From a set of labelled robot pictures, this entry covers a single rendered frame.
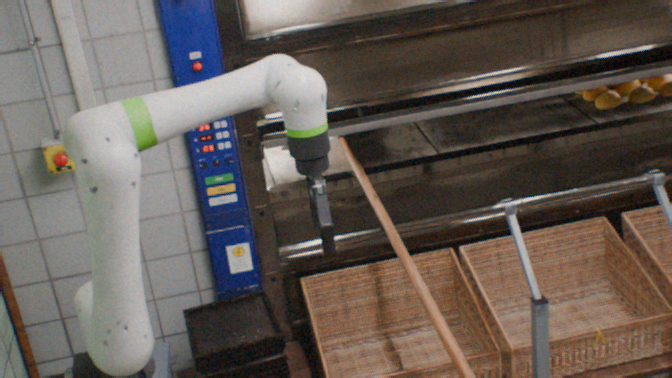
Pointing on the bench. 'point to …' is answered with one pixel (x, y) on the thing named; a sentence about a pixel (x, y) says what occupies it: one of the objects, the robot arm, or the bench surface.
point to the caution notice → (239, 258)
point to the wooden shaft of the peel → (410, 267)
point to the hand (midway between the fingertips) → (323, 234)
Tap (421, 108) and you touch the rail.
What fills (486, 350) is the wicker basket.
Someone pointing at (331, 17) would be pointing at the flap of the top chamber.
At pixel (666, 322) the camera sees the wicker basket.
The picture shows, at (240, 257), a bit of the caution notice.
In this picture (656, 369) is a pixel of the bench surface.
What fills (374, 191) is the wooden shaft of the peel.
